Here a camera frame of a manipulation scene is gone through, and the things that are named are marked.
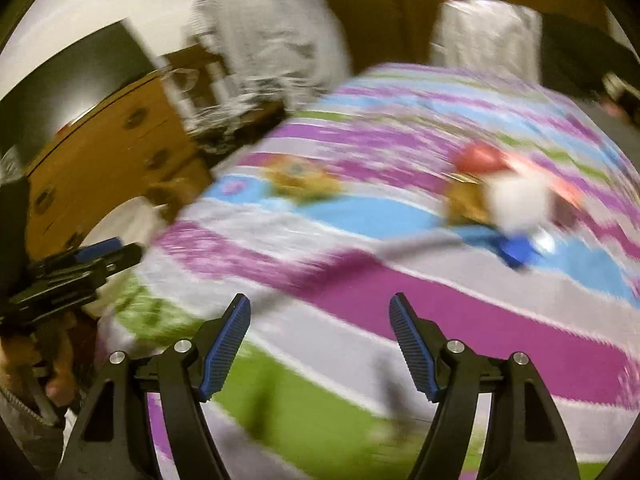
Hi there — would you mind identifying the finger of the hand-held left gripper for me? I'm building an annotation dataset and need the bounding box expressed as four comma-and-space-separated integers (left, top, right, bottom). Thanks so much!
97, 242, 144, 275
72, 238, 124, 263

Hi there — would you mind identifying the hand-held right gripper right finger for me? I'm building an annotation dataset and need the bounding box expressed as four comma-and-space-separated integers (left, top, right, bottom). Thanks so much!
389, 294, 583, 480

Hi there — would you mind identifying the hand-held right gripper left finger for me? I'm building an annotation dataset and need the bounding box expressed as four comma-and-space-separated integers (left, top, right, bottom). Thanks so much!
54, 294, 252, 480

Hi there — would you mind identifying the white plastic bucket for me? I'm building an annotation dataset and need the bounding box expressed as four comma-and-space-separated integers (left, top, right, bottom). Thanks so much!
75, 194, 173, 318

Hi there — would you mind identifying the blue wrapper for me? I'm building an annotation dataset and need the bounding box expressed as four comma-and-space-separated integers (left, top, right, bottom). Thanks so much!
492, 230, 548, 270

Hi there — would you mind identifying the yellow toy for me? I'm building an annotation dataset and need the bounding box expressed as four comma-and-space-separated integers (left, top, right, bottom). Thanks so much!
264, 156, 343, 205

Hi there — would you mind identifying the red round packet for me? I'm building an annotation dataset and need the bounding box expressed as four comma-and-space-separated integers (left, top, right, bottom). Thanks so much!
452, 141, 512, 177

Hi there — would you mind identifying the person's left forearm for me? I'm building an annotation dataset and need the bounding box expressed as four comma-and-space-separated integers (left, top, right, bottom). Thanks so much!
0, 360, 68, 480

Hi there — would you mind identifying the person's left hand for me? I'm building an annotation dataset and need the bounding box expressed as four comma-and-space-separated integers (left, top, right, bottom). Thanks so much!
0, 307, 97, 408

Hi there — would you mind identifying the striped floral bedspread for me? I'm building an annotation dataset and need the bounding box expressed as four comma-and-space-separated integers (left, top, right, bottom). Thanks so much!
97, 64, 640, 480

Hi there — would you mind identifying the wooden bed footboard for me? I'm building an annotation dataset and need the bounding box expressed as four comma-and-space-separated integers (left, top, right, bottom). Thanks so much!
146, 175, 193, 211

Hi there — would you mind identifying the wooden chest of drawers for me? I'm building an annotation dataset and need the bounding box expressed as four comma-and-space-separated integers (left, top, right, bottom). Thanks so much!
24, 71, 217, 263

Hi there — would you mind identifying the black bedside cabinet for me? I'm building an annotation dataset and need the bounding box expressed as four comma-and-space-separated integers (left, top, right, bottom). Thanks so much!
187, 102, 286, 153

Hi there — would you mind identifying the black flat television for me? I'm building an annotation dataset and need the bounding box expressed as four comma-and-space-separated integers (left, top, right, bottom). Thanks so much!
0, 19, 168, 161

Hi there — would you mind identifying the grey striped hanging garment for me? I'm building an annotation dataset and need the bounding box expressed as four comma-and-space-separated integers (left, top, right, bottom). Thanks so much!
186, 0, 352, 116

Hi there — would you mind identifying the white pillow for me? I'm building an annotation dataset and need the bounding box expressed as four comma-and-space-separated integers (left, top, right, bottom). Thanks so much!
431, 0, 545, 83

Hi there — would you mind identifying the brown wooden door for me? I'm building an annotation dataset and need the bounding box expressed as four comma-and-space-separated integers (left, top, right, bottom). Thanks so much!
304, 0, 608, 78

